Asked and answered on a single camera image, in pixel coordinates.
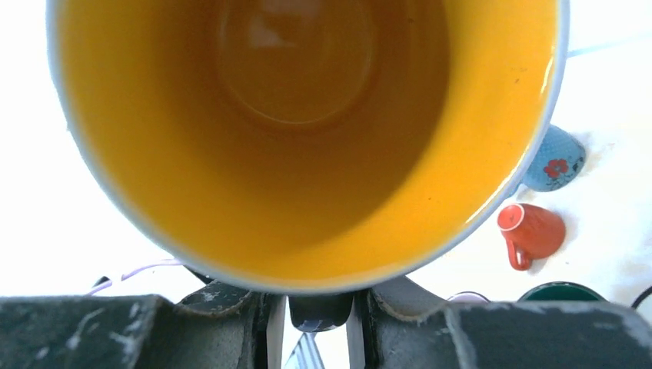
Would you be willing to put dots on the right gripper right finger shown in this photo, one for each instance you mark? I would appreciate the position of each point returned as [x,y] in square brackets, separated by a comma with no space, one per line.
[399,324]

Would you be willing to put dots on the lilac purple mug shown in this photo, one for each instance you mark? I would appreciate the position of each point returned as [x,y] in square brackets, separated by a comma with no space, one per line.
[468,297]

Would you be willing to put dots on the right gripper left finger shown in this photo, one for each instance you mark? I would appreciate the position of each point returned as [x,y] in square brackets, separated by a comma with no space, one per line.
[218,326]

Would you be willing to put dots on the dark green mug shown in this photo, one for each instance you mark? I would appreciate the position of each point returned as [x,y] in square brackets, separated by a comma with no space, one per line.
[561,291]

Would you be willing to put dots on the white floral mug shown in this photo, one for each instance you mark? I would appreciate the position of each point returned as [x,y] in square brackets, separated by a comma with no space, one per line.
[307,147]

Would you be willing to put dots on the light blue mug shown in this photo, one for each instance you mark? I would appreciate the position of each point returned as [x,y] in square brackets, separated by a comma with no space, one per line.
[558,161]

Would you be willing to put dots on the orange red mug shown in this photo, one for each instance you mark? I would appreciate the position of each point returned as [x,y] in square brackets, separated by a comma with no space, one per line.
[530,232]

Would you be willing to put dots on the floral leaf pattern tray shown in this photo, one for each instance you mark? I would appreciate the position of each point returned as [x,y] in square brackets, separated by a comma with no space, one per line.
[305,354]

